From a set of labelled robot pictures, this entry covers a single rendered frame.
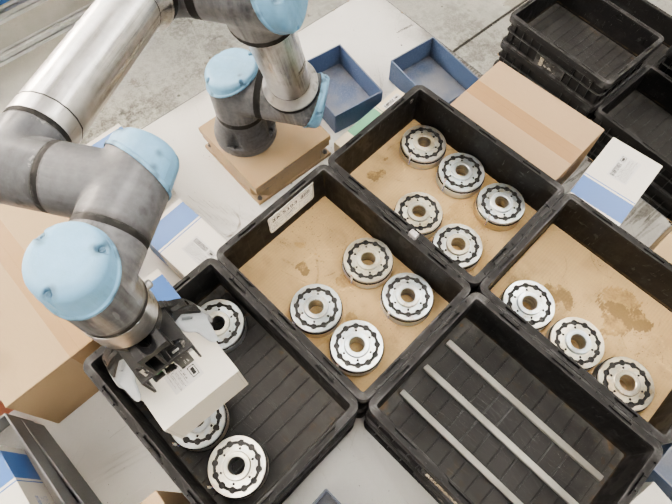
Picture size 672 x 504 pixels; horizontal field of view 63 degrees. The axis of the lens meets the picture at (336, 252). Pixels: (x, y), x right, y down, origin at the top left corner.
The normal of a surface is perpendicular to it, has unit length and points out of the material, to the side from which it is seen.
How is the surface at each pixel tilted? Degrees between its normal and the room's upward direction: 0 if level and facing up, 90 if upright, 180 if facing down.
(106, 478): 0
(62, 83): 26
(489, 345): 0
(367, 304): 0
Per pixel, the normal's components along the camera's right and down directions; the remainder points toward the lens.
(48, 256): 0.00, -0.42
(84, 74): 0.72, -0.25
